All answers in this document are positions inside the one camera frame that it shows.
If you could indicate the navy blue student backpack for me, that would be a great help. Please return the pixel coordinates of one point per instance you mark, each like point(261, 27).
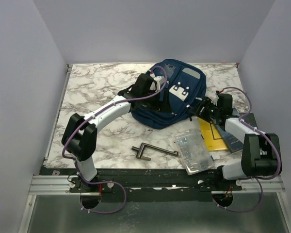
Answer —
point(185, 89)

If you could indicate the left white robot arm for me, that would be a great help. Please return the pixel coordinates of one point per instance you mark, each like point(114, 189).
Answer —
point(80, 136)

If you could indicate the clear plastic pencil case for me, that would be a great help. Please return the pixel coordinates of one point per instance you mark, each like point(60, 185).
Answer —
point(194, 153)

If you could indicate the yellow notebook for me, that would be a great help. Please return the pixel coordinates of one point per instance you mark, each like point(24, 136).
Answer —
point(211, 136)

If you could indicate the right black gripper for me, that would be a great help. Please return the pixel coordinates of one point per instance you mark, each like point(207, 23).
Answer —
point(205, 102)

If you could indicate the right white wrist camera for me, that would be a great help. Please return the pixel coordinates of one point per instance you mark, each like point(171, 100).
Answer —
point(218, 95)

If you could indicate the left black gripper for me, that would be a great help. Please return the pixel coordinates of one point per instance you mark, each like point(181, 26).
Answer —
point(157, 101)

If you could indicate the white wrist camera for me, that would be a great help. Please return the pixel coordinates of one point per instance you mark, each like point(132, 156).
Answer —
point(158, 82)
point(218, 95)

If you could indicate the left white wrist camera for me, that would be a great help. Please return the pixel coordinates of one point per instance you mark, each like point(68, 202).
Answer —
point(158, 82)

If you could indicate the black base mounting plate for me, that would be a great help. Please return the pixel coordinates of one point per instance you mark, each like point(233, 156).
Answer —
point(149, 185)

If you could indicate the aluminium rail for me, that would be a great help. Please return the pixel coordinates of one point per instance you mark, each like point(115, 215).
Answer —
point(59, 185)

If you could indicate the black starry book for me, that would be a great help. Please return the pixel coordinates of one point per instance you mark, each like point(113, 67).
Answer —
point(249, 119)

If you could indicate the dark blue book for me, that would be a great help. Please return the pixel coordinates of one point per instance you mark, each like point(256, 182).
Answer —
point(232, 143)

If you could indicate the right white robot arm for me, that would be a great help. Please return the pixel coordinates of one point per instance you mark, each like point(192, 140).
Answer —
point(260, 151)

